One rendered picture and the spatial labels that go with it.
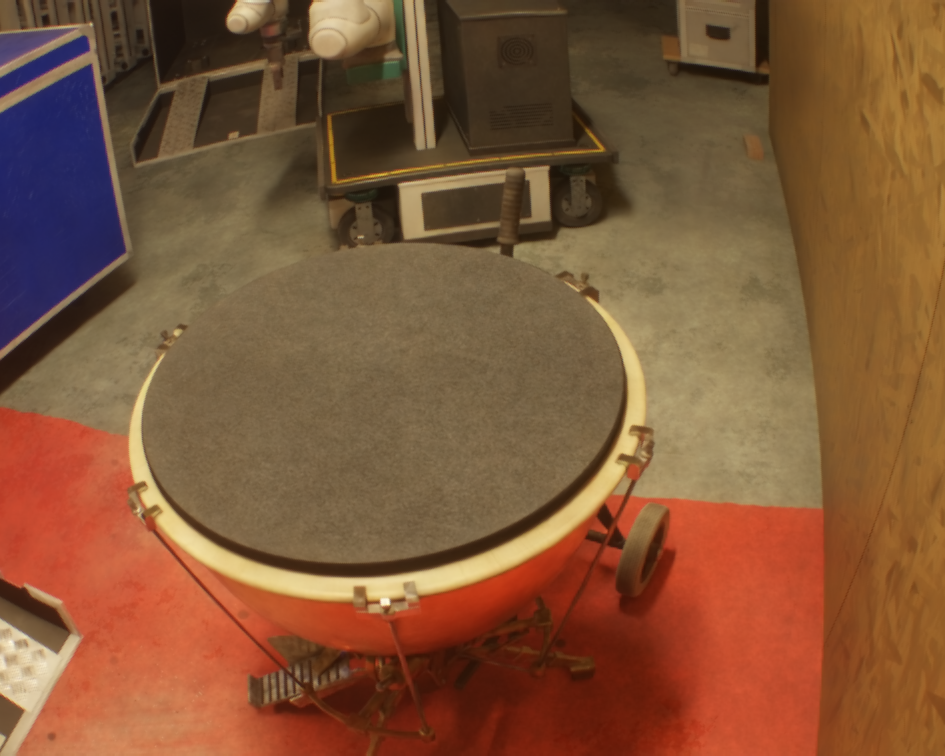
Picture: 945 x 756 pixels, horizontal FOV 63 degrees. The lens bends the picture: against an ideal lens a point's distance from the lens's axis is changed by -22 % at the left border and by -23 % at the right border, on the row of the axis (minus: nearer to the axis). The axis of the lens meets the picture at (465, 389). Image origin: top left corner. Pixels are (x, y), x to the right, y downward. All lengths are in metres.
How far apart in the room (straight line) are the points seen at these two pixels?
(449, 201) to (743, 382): 1.05
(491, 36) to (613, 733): 1.99
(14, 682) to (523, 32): 2.34
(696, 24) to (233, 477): 3.85
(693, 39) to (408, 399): 3.66
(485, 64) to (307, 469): 1.90
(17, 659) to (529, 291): 1.44
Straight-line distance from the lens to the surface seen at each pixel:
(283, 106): 4.46
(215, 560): 1.10
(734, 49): 4.69
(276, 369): 1.31
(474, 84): 2.86
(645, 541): 1.87
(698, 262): 3.05
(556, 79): 2.92
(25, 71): 2.76
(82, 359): 3.03
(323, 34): 2.49
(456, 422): 1.18
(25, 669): 2.13
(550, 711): 1.83
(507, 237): 1.55
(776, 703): 1.88
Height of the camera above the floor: 1.57
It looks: 39 degrees down
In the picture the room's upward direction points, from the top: 5 degrees counter-clockwise
